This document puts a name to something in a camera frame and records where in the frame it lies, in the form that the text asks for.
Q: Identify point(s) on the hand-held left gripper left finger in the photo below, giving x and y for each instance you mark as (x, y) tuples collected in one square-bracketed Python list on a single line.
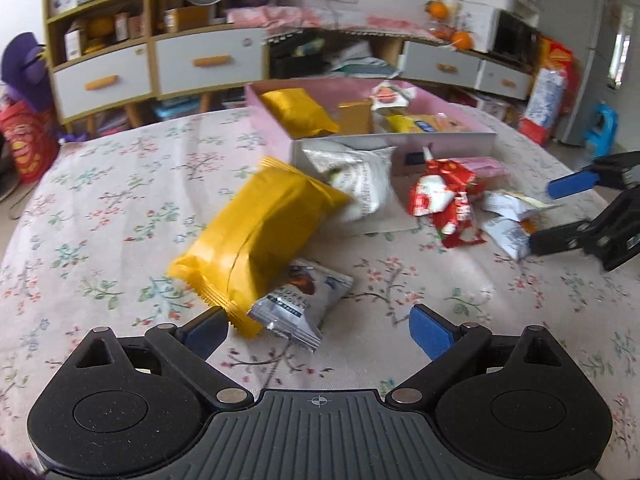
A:
[(207, 332)]

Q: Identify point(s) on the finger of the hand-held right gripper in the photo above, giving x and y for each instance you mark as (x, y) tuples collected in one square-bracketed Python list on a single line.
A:
[(570, 184), (555, 241)]

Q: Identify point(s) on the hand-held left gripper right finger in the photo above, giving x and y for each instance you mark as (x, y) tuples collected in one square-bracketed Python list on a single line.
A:
[(427, 332)]

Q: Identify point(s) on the small white snack packet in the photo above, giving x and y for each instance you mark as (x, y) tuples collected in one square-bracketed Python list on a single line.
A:
[(515, 202), (507, 237)]

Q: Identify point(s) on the pink snack packet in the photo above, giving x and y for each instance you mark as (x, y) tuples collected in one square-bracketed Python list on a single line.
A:
[(480, 167)]

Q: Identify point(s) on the silver chocolate snack packet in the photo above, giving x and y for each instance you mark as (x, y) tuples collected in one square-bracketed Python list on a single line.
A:
[(295, 305)]

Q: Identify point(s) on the large yellow snack packet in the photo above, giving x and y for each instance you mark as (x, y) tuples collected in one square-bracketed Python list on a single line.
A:
[(260, 230), (295, 110)]

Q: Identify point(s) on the pink cardboard box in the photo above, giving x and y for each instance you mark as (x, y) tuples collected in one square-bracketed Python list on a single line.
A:
[(450, 147)]

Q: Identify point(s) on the white green-print snack packet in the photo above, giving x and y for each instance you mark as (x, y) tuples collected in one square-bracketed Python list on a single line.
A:
[(360, 180)]

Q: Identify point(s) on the yellow chips packet blue label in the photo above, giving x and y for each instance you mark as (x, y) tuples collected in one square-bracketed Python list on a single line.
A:
[(412, 124)]

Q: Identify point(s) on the orange snack packet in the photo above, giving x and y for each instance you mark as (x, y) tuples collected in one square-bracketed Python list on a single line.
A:
[(355, 117)]

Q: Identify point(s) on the blue white printed carton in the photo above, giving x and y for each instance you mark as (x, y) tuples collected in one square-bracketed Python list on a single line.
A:
[(542, 105)]

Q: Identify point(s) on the white printed toy box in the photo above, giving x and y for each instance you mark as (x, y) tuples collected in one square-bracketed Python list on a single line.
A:
[(492, 107)]

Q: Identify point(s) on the red yellow printed box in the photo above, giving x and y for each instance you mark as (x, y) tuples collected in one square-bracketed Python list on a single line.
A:
[(557, 60)]

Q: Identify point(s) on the white cabinet drawer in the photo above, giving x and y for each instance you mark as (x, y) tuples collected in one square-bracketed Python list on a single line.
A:
[(210, 80), (505, 72), (440, 55), (100, 67)]

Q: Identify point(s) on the grey refrigerator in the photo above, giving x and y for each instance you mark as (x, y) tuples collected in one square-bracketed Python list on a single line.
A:
[(595, 50)]

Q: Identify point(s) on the black microwave oven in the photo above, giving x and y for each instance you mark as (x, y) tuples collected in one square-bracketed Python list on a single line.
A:
[(517, 40)]

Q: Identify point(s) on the orange fruit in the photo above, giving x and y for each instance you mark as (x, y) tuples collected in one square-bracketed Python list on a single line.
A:
[(461, 40), (436, 11)]

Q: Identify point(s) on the low wooden stand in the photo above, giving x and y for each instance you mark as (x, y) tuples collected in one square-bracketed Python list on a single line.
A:
[(395, 52)]

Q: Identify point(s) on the clear bin blue lid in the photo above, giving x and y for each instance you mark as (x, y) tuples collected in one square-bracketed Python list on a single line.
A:
[(175, 109)]

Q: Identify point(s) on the pile of white papers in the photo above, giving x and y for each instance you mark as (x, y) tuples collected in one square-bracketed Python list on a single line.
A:
[(365, 62)]

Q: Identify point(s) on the red printed bag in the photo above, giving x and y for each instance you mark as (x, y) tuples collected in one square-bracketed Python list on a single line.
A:
[(25, 145)]

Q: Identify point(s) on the black storage box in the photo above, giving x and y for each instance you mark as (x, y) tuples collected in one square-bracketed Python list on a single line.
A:
[(295, 60)]

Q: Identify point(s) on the pink cloth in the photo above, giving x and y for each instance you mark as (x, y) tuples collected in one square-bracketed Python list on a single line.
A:
[(325, 17)]

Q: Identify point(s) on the wooden shelf cabinet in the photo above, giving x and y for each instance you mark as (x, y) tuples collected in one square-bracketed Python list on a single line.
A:
[(150, 35)]

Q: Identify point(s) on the yellow shelf item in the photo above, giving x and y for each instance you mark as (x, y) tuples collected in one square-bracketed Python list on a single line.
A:
[(100, 35)]

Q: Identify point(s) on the small brown box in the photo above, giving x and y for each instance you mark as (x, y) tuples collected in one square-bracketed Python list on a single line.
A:
[(127, 25)]

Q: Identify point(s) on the small white carton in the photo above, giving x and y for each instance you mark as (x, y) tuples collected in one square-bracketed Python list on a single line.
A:
[(74, 42)]

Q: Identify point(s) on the purple plush toy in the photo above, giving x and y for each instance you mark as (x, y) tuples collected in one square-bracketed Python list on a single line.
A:
[(25, 70)]

